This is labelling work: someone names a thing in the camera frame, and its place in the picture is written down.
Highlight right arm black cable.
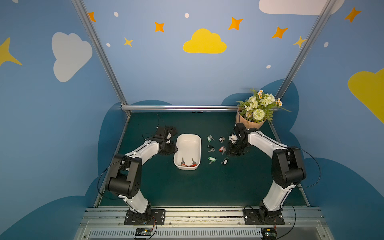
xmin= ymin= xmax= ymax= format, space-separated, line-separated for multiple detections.
xmin=295 ymin=148 xmax=322 ymax=190

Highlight left controller board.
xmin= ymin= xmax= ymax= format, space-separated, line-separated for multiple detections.
xmin=135 ymin=229 xmax=153 ymax=237

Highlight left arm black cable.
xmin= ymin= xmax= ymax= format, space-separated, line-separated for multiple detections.
xmin=96 ymin=161 xmax=124 ymax=201

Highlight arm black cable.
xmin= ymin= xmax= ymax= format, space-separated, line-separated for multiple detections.
xmin=295 ymin=148 xmax=322 ymax=190
xmin=96 ymin=161 xmax=124 ymax=201

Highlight key with black solid tag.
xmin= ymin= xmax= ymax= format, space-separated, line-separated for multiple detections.
xmin=207 ymin=145 xmax=215 ymax=153

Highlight key with green tag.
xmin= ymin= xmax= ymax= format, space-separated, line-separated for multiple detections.
xmin=207 ymin=135 xmax=215 ymax=142
xmin=208 ymin=157 xmax=217 ymax=164

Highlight right controller board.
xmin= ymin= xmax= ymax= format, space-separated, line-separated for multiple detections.
xmin=261 ymin=228 xmax=277 ymax=240

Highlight key with red window tag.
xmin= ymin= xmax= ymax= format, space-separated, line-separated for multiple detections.
xmin=219 ymin=146 xmax=227 ymax=155

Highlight aluminium post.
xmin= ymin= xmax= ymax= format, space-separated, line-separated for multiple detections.
xmin=72 ymin=0 xmax=131 ymax=119
xmin=275 ymin=0 xmax=337 ymax=99

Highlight rear aluminium frame rail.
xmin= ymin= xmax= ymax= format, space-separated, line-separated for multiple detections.
xmin=121 ymin=105 xmax=238 ymax=112

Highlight white plastic storage box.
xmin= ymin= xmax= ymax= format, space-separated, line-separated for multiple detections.
xmin=174 ymin=134 xmax=202 ymax=171

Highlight key with black window tag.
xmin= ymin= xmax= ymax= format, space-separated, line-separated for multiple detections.
xmin=221 ymin=158 xmax=229 ymax=166

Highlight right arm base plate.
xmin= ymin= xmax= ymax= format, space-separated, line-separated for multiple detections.
xmin=243 ymin=208 xmax=285 ymax=225

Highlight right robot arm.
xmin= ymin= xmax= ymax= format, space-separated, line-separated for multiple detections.
xmin=229 ymin=123 xmax=307 ymax=222

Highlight black yellow work glove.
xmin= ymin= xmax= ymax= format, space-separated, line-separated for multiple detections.
xmin=166 ymin=126 xmax=177 ymax=141

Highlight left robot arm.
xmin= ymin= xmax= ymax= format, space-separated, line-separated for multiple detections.
xmin=105 ymin=126 xmax=178 ymax=225

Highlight controller board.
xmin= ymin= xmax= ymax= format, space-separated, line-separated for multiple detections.
xmin=135 ymin=229 xmax=153 ymax=237
xmin=261 ymin=228 xmax=277 ymax=240

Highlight floor frame rail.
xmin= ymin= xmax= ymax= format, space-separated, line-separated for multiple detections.
xmin=86 ymin=113 xmax=130 ymax=208
xmin=263 ymin=123 xmax=311 ymax=211

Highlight potted artificial flowers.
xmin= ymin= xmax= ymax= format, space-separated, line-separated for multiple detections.
xmin=235 ymin=89 xmax=290 ymax=129

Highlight right floor frame rail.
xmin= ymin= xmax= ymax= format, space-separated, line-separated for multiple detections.
xmin=263 ymin=123 xmax=311 ymax=211

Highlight left floor frame rail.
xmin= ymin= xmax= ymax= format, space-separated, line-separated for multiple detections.
xmin=86 ymin=113 xmax=130 ymax=208

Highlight right rear aluminium post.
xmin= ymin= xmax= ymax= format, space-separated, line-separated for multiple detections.
xmin=275 ymin=0 xmax=337 ymax=99

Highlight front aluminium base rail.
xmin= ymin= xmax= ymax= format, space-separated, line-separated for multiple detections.
xmin=75 ymin=206 xmax=334 ymax=240

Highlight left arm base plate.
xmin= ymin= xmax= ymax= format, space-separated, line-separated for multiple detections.
xmin=124 ymin=209 xmax=166 ymax=226

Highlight left rear aluminium post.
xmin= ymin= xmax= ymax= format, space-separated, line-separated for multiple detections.
xmin=72 ymin=0 xmax=131 ymax=119

